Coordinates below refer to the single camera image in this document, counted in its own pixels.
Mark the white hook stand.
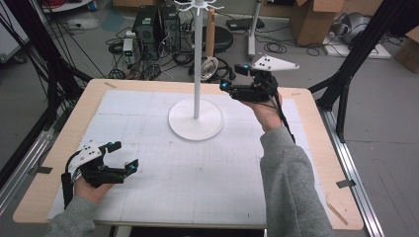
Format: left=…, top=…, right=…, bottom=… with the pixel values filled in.
left=168, top=0, right=226, bottom=142

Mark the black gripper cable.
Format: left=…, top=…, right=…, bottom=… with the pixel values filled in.
left=256, top=77, right=296, bottom=145
left=60, top=157, right=78, bottom=209

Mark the white device with green light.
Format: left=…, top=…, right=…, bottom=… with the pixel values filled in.
left=123, top=31, right=136, bottom=64

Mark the person's right hand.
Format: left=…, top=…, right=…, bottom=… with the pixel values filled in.
left=242, top=93, right=285, bottom=133

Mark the white wheeled pole stand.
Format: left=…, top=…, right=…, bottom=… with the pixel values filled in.
left=246, top=0, right=264, bottom=62

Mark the grey silver appliance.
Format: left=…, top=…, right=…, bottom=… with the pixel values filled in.
left=332, top=12, right=373, bottom=45

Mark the large open cardboard box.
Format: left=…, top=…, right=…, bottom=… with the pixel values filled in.
left=290, top=0, right=346, bottom=47

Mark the black metal frame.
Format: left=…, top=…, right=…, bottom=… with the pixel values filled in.
left=0, top=0, right=94, bottom=189
left=308, top=0, right=419, bottom=143

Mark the black round stool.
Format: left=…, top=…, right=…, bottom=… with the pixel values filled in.
left=189, top=25, right=237, bottom=84

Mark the small cardboard box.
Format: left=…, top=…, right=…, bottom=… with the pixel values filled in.
left=393, top=26, right=419, bottom=74

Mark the aluminium rail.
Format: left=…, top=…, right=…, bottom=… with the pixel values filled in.
left=0, top=128, right=56, bottom=216
left=317, top=108, right=385, bottom=237

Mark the coiled black cable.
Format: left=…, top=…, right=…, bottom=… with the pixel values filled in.
left=263, top=41, right=288, bottom=55

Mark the person's left hand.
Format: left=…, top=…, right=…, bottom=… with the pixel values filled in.
left=73, top=179, right=116, bottom=203

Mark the tan tape strip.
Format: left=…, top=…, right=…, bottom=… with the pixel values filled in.
left=326, top=201, right=349, bottom=226

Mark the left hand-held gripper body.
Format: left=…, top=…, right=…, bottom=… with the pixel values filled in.
left=64, top=140, right=126, bottom=189

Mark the white grid mat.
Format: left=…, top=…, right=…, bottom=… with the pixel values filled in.
left=47, top=89, right=334, bottom=229

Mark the metal strainer with wooden handle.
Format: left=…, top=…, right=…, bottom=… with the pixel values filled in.
left=199, top=8, right=219, bottom=82

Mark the black computer tower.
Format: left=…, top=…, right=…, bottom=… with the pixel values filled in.
left=159, top=4, right=183, bottom=53
left=132, top=5, right=162, bottom=60

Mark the flat black box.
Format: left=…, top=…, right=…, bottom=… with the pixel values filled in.
left=225, top=17, right=266, bottom=33

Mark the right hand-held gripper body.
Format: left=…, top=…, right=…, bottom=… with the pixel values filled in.
left=228, top=54, right=300, bottom=104

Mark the white flat board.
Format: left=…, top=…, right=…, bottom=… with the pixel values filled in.
left=321, top=32, right=393, bottom=60

